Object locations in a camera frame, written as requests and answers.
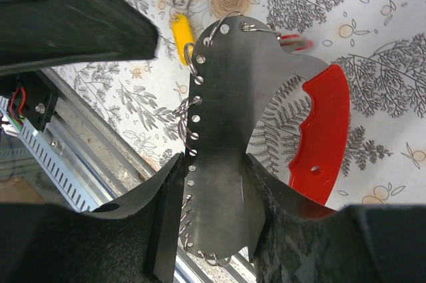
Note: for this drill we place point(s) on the key with red tag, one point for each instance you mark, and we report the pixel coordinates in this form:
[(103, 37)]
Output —
[(293, 43)]

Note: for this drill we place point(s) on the blue slotted cable duct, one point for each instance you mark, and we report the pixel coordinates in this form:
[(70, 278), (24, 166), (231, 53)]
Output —
[(65, 180)]

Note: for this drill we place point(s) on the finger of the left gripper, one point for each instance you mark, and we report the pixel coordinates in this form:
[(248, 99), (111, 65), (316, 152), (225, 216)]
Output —
[(36, 34)]

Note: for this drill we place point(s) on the key with yellow tag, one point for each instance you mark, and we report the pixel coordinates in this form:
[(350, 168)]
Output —
[(180, 26)]

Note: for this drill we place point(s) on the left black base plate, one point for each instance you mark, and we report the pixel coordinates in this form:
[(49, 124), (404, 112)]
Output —
[(34, 99)]

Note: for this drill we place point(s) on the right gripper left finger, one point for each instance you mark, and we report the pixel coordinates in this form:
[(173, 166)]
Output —
[(132, 238)]

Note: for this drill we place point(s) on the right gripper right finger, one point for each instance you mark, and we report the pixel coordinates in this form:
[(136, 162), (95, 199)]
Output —
[(294, 239)]

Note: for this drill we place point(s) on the aluminium mounting rail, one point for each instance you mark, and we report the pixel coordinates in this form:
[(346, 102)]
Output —
[(109, 167)]

